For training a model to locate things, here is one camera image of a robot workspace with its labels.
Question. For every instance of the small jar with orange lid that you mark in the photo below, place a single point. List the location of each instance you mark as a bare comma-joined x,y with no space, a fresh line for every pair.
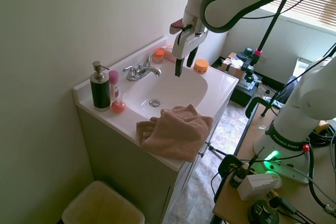
158,55

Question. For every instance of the white cardboard box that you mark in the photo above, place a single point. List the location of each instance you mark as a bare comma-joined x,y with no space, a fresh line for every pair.
256,186

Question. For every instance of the dark red wrist camera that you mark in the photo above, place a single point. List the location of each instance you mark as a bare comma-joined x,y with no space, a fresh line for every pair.
176,26

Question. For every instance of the black metal soap dispenser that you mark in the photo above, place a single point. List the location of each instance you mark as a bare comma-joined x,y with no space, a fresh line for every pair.
100,91

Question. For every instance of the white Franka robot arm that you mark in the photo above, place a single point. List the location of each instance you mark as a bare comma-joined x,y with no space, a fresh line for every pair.
296,108

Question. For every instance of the chrome faucet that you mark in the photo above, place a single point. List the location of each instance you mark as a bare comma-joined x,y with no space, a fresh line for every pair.
141,72

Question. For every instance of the black round stand base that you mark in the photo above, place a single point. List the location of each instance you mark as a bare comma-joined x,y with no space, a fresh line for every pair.
262,212

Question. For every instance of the pink tube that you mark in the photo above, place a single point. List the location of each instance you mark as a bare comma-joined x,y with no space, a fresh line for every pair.
168,54

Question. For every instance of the black table clamp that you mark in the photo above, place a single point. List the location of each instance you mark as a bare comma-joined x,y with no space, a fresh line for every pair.
256,103
225,166

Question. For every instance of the window blinds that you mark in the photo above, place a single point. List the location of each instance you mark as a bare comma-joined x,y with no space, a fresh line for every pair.
312,3

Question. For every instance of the pink deodorant stick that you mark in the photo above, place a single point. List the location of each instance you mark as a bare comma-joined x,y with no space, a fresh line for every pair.
114,78

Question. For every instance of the black camera stand pole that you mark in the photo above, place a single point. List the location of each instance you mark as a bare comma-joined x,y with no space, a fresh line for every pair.
270,27

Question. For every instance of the grey vanity cabinet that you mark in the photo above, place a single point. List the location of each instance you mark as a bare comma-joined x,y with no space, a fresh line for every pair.
131,161

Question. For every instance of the chrome sink drain stopper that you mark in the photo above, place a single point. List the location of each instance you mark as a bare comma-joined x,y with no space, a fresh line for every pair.
154,102

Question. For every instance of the white tape roll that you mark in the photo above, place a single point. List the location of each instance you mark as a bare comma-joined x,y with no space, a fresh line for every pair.
276,179

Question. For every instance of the beige trash bin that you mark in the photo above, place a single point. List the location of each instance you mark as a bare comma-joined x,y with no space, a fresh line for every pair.
102,205

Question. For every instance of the tan textured towel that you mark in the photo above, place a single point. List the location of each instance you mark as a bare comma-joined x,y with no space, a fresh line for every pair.
176,134

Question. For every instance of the black equipment case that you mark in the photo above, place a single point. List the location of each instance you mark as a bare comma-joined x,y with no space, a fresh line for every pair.
245,93

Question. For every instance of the red stand clamp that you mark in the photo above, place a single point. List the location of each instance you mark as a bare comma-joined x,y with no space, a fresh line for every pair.
258,52

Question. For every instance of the red emergency stop button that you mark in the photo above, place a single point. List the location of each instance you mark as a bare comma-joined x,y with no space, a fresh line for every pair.
305,148

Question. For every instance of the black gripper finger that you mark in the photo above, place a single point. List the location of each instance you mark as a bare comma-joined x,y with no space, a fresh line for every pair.
192,58
179,67

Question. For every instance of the dark glass dropper bottle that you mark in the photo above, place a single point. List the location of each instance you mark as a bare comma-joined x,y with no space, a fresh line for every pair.
239,176

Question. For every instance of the orange round jar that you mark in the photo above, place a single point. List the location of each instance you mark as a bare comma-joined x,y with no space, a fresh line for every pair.
201,66

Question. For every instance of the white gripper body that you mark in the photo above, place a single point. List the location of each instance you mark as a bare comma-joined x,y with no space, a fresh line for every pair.
187,44

